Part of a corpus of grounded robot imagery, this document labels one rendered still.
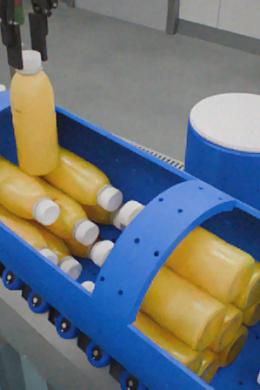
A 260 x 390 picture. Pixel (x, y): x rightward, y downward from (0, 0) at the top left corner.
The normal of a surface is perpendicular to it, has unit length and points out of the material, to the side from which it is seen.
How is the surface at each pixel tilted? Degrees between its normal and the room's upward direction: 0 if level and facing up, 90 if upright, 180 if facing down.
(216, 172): 89
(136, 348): 80
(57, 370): 71
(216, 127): 0
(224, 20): 90
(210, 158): 90
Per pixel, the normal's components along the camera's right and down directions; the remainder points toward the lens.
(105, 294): -0.66, 0.07
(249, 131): 0.01, -0.80
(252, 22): -0.61, 0.47
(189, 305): -0.31, -0.52
